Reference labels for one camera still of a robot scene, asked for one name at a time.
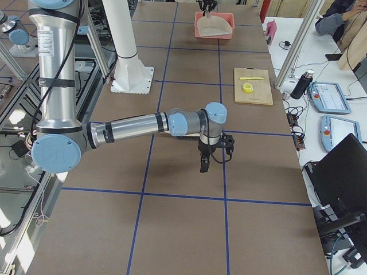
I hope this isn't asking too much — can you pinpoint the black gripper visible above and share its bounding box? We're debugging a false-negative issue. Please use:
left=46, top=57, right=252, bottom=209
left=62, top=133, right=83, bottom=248
left=197, top=0, right=217, bottom=9
left=198, top=137, right=224, bottom=172

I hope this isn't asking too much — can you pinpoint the beige plastic dustpan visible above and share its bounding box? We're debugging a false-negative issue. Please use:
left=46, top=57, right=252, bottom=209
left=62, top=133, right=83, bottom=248
left=197, top=10, right=232, bottom=37

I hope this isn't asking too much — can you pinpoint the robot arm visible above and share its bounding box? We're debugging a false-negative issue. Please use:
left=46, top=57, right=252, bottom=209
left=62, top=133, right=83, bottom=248
left=28, top=1, right=235, bottom=174
left=1, top=1, right=88, bottom=51

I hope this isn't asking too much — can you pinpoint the pink plastic bin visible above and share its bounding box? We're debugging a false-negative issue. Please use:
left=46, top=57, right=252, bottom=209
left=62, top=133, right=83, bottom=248
left=194, top=11, right=235, bottom=40

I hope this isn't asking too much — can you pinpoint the yellow plastic knife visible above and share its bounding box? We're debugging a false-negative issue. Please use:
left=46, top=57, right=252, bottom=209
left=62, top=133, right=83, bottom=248
left=239, top=76, right=265, bottom=80

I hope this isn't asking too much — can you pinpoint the yellow lemon slice toy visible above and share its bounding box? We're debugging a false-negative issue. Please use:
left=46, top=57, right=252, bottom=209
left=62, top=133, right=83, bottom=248
left=242, top=83, right=253, bottom=93

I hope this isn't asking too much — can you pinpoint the bamboo cutting board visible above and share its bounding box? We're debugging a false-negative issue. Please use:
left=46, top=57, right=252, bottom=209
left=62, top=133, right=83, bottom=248
left=234, top=68, right=273, bottom=105

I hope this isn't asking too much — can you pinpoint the black water bottle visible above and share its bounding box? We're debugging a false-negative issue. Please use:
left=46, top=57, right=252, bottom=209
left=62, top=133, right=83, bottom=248
left=290, top=69, right=314, bottom=99

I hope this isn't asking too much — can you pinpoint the person in grey sleeve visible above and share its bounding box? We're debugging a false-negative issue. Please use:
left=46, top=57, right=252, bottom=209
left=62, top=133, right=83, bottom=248
left=315, top=0, right=366, bottom=52

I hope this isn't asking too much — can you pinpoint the lower teach pendant tablet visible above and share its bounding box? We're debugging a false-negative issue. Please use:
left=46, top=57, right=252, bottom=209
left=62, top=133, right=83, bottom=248
left=321, top=115, right=362, bottom=152

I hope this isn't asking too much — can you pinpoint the teach pendant tablet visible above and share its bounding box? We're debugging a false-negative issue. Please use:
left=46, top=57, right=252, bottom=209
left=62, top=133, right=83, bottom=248
left=321, top=115, right=362, bottom=152
left=309, top=82, right=352, bottom=115

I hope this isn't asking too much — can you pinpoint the black monitor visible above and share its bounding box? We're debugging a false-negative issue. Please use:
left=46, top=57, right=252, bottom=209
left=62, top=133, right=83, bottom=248
left=305, top=133, right=366, bottom=243

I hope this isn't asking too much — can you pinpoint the upper teach pendant tablet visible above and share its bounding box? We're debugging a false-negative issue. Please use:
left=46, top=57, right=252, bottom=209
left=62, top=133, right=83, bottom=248
left=309, top=82, right=352, bottom=115

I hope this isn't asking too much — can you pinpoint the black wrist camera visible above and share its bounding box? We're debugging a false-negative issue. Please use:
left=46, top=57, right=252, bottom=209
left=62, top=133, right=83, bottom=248
left=221, top=133, right=235, bottom=159

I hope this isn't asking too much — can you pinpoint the small black device with cable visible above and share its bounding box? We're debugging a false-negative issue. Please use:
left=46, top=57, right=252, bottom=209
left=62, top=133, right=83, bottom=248
left=279, top=40, right=292, bottom=50

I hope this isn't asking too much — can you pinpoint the aluminium frame post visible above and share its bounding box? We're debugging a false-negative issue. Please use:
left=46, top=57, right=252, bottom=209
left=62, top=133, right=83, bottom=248
left=274, top=0, right=325, bottom=90

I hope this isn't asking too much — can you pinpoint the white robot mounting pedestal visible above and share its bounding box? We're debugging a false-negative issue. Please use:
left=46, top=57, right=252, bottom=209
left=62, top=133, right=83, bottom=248
left=103, top=0, right=154, bottom=95

